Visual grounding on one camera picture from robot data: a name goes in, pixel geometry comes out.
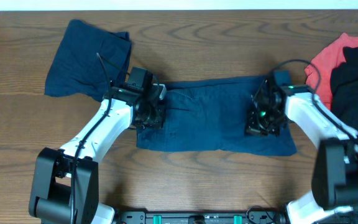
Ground navy blue shorts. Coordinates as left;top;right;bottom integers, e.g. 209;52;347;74
136;76;296;156

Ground folded navy cloth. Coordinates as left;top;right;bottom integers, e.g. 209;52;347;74
44;19;132;102

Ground red garment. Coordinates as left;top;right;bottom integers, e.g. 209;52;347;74
305;33;358;109

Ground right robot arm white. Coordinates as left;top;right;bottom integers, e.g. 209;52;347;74
246;85;358;223

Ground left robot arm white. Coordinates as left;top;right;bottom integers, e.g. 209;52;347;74
29;84;167;223

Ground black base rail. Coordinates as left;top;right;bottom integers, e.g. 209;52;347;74
112;205;289;224

